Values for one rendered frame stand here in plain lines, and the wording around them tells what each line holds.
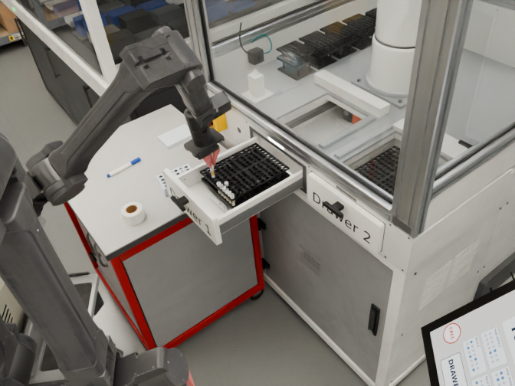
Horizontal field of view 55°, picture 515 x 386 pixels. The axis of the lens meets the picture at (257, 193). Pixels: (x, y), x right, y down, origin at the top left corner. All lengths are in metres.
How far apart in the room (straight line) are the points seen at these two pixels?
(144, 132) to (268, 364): 1.07
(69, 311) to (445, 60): 0.76
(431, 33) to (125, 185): 1.19
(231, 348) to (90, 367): 1.49
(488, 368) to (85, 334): 0.67
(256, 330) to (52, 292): 1.67
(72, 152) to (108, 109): 0.14
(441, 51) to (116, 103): 0.60
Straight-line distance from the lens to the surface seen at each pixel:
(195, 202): 1.42
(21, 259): 0.59
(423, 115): 1.08
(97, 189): 1.84
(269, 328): 2.23
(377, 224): 1.34
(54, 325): 0.68
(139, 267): 1.72
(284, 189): 1.52
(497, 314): 1.01
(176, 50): 0.90
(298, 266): 1.94
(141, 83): 0.86
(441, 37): 0.99
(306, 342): 2.19
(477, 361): 1.01
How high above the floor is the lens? 1.89
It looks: 42 degrees down
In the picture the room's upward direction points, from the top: 6 degrees counter-clockwise
